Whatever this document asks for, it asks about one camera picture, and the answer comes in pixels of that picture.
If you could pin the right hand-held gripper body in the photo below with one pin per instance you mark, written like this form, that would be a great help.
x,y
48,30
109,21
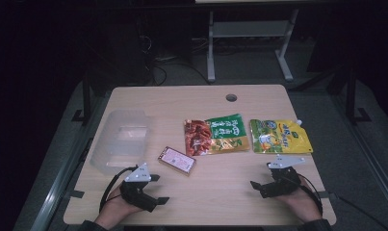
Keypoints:
x,y
283,183

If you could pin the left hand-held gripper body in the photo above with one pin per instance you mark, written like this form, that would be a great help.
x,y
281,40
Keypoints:
x,y
137,175

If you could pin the small pink-topped box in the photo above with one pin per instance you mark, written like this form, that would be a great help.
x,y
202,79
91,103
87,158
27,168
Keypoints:
x,y
177,159

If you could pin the clear plastic container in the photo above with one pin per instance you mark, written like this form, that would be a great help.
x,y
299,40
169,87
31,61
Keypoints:
x,y
124,144

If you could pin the yellow spouted pouch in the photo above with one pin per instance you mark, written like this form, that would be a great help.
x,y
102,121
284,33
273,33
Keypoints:
x,y
279,138

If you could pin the person's right hand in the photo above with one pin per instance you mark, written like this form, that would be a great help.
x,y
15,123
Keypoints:
x,y
305,205

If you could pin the person's left hand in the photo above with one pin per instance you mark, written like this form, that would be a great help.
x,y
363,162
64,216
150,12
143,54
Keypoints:
x,y
113,210

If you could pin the grey tape strip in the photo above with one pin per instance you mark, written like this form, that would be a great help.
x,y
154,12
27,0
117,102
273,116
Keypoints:
x,y
329,194
75,194

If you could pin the green and red food packet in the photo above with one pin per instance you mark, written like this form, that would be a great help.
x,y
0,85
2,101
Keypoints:
x,y
227,131

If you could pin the black metal stand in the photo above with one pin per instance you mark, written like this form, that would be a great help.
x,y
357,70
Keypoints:
x,y
351,96
86,102

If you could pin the white metal stand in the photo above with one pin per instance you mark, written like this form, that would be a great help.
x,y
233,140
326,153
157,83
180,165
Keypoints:
x,y
249,29

